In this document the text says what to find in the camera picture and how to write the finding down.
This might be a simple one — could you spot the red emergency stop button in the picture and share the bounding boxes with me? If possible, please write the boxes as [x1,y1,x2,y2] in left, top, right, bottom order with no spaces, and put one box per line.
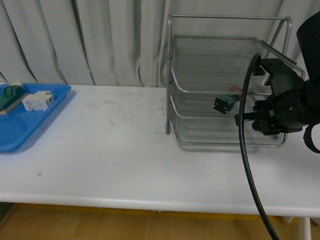
[213,85,243,115]

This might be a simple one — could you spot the green terminal block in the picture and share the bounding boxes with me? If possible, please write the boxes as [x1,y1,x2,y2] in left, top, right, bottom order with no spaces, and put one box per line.
[0,82,28,115]

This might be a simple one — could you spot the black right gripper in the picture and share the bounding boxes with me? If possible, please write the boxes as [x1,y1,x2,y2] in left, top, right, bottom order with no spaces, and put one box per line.
[242,88,313,136]

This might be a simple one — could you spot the grey curtain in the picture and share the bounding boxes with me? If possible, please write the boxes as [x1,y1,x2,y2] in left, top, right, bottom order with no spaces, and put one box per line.
[0,0,320,87]

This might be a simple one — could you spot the white circuit breaker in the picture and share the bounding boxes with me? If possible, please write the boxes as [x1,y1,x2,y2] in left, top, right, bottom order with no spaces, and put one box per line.
[22,90,55,112]

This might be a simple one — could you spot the black cable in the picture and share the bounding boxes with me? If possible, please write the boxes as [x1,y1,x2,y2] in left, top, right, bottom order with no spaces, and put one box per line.
[237,53,280,240]

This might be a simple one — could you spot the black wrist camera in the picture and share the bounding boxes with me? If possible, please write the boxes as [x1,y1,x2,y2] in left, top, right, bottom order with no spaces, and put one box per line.
[254,58,304,96]

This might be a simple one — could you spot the silver mesh three-tier rack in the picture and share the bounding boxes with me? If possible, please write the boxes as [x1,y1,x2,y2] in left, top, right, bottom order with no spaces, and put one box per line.
[166,14,305,146]

